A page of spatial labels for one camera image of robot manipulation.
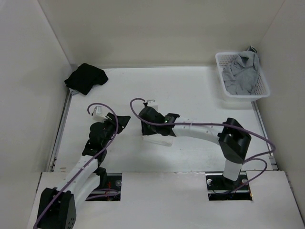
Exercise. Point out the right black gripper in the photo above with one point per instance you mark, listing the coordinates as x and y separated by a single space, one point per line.
147 130

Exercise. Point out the left metal table rail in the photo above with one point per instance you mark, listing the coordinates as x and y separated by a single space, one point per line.
57 140

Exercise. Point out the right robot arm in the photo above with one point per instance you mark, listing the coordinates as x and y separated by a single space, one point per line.
232 140

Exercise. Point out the white tank top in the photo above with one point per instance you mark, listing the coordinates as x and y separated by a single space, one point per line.
158 139

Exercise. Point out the right metal table rail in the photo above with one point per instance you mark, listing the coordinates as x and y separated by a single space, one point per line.
264 134

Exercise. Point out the white plastic basket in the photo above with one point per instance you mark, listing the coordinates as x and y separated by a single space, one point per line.
262 89

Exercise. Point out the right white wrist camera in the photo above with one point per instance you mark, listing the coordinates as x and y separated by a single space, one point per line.
151 103

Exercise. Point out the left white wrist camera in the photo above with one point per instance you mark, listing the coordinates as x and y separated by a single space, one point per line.
98 115

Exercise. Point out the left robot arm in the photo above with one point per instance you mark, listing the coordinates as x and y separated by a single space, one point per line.
58 205

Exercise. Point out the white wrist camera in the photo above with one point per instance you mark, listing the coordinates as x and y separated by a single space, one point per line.
151 103
98 115

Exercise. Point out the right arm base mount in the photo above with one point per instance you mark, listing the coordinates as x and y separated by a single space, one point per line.
220 188

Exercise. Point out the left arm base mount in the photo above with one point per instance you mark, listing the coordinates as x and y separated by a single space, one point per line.
109 189

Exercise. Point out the metal table rail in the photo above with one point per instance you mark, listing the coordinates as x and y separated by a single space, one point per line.
264 134
57 140

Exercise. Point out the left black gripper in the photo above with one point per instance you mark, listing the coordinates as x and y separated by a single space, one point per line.
123 121

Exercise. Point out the grey tank top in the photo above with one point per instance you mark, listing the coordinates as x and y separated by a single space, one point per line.
241 74

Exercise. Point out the folded black tank top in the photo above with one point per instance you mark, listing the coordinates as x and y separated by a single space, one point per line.
85 77

